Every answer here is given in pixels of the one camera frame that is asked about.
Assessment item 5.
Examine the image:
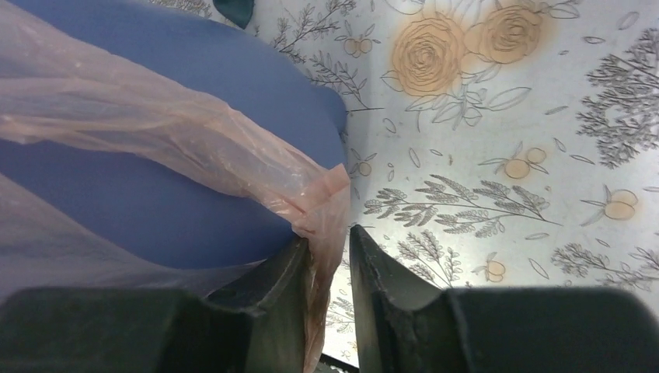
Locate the blue plastic trash bin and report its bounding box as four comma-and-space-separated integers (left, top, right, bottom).
1, 1, 350, 271

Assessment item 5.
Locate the pink plastic trash bag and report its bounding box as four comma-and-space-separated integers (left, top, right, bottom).
1, 1, 350, 372

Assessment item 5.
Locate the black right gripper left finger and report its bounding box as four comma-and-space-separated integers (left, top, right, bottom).
1, 238, 310, 372

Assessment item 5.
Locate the grey-blue shirt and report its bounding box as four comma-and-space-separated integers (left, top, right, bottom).
212, 0, 255, 30

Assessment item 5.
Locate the floral tablecloth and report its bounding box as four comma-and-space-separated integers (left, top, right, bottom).
144, 0, 659, 369

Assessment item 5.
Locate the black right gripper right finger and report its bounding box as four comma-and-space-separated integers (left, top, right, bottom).
350, 225, 658, 372

